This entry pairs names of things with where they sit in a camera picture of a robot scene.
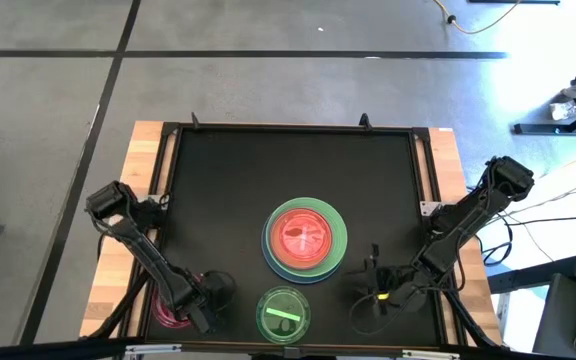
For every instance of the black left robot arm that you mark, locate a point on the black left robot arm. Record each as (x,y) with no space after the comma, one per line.
(138,245)

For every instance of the large green plastic plate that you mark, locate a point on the large green plastic plate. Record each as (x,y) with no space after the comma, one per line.
(337,235)

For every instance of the black desk foot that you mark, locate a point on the black desk foot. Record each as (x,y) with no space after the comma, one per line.
(543,129)

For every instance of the silver frame bracket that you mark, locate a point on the silver frame bracket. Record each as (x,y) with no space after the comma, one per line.
(430,208)
(153,348)
(430,355)

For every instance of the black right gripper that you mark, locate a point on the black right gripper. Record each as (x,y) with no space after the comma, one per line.
(390,286)

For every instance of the large blue plastic plate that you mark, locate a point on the large blue plastic plate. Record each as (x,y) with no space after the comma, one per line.
(288,278)

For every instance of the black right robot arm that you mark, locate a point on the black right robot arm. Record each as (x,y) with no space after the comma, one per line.
(468,215)

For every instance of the small clear red plate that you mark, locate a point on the small clear red plate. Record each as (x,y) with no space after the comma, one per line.
(300,237)

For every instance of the wooden table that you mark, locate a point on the wooden table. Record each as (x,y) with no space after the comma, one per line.
(140,150)

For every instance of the pink bowl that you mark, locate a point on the pink bowl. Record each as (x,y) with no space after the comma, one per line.
(160,312)

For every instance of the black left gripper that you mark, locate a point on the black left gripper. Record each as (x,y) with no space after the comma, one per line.
(188,300)

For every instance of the black table mat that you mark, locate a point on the black table mat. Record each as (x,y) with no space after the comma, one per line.
(243,175)

